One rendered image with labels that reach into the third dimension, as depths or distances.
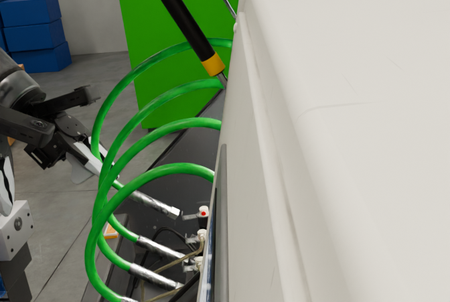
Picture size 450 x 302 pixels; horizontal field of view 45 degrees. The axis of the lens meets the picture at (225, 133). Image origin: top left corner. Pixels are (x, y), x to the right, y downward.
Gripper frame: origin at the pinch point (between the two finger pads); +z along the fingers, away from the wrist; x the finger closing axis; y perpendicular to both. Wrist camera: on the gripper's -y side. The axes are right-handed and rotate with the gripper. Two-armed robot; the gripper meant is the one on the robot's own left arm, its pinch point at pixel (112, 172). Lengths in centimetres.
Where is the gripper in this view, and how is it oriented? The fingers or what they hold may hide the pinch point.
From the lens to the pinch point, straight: 99.0
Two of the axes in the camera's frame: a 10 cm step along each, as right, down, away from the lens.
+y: -6.6, 7.0, 2.8
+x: -2.2, 1.8, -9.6
